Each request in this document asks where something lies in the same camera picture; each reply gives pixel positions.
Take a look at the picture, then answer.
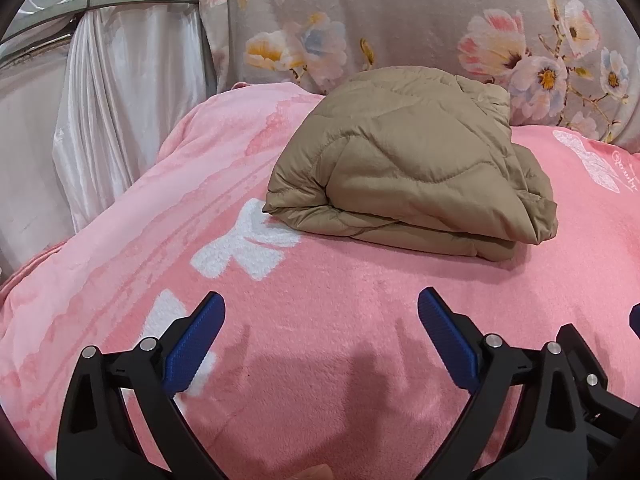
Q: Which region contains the white satin curtain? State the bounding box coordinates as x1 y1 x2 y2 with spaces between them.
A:
0 0 222 281

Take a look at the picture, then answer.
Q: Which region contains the grey floral sheet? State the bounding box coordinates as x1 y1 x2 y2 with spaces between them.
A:
197 0 640 155

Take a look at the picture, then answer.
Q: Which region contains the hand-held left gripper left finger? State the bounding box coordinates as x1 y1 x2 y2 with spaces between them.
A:
56 291 227 480

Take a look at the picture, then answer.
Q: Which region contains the khaki quilted jacket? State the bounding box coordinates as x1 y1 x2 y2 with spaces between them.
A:
263 66 559 262

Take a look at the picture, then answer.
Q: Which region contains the pink bow-print blanket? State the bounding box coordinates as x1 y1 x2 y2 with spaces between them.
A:
0 81 640 480

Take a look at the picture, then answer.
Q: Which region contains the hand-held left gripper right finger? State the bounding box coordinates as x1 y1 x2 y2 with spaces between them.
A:
417 287 587 480

